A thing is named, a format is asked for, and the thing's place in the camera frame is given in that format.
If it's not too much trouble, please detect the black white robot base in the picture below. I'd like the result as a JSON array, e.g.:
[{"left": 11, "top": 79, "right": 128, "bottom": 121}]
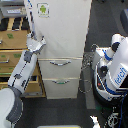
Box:
[{"left": 91, "top": 47, "right": 128, "bottom": 108}]

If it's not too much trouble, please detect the green android sticker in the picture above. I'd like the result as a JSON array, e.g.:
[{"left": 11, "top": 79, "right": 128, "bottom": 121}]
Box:
[{"left": 37, "top": 3, "right": 49, "bottom": 17}]

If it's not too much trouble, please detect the grey cable loop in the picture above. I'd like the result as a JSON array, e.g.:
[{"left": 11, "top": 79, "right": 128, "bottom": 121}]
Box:
[{"left": 78, "top": 79, "right": 93, "bottom": 94}]

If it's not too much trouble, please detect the white fridge door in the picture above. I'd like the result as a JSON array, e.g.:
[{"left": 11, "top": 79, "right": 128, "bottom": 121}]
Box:
[{"left": 24, "top": 0, "right": 92, "bottom": 59}]

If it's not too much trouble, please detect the wooden drawer cabinet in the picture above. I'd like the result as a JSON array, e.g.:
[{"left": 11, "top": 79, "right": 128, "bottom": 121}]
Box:
[{"left": 0, "top": 18, "right": 45, "bottom": 98}]

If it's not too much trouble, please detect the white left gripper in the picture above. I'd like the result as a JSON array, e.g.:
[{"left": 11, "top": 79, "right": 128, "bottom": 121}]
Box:
[{"left": 27, "top": 32, "right": 46, "bottom": 53}]

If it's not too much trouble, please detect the grey box on cabinet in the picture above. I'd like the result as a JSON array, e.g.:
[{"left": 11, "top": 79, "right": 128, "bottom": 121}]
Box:
[{"left": 1, "top": 6, "right": 26, "bottom": 17}]

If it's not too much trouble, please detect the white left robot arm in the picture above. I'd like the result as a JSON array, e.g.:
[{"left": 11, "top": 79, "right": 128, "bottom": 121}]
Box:
[{"left": 0, "top": 33, "right": 42, "bottom": 128}]

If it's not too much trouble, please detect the upper fridge drawer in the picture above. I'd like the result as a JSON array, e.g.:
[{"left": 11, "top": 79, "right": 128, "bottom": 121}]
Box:
[{"left": 39, "top": 59, "right": 82, "bottom": 79}]

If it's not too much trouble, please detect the fridge drawer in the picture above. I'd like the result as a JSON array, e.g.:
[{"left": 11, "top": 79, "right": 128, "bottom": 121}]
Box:
[
  {"left": 39, "top": 59, "right": 82, "bottom": 79},
  {"left": 43, "top": 79, "right": 79, "bottom": 99}
]

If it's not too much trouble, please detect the white fridge body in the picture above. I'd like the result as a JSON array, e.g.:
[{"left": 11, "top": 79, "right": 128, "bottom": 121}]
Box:
[{"left": 24, "top": 0, "right": 92, "bottom": 99}]

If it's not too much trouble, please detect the lower fridge drawer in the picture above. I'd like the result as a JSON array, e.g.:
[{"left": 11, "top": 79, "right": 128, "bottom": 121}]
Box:
[{"left": 43, "top": 79, "right": 79, "bottom": 99}]

